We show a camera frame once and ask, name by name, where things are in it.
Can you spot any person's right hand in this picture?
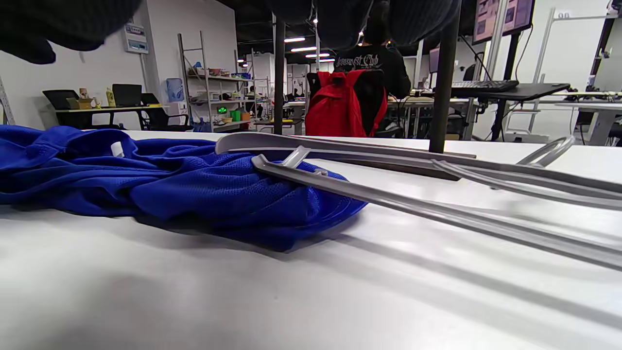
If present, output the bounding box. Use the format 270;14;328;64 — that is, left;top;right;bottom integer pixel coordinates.
0;0;462;65

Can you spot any blue t-shirt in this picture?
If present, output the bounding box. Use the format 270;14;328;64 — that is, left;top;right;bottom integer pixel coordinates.
0;125;368;252

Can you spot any grey plastic hanger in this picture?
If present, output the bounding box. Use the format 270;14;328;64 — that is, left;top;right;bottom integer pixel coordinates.
215;132;622;271

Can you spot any black laptop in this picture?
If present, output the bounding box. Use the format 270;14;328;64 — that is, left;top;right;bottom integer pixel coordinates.
112;84;143;107
43;89;80;110

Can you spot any wooden desk with black legs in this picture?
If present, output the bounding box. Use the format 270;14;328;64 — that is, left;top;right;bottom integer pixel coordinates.
53;105;172;131

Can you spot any black visitor chair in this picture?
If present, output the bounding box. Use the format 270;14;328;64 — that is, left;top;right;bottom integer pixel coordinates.
141;93;193;132

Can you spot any blue water jug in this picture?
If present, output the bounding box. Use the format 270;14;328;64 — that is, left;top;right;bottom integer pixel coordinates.
166;78;185;103

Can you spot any metal storage shelf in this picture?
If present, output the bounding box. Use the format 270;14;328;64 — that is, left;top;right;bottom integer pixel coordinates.
177;32;254;133

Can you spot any red backpack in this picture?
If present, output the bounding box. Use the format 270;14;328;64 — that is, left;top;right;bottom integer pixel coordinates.
305;70;388;138

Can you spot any black keyboard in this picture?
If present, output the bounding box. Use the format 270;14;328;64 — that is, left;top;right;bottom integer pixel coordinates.
451;80;519;93

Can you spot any large display screen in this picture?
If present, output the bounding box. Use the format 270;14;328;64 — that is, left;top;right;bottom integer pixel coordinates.
472;0;536;46

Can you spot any black standing desk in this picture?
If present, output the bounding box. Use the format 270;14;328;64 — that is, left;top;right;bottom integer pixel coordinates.
452;34;571;141

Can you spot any white table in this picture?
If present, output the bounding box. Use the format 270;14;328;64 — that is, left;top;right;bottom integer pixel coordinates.
537;100;622;146

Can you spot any white wall electrical panel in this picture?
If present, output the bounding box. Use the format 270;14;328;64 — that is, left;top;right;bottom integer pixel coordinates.
124;23;149;54

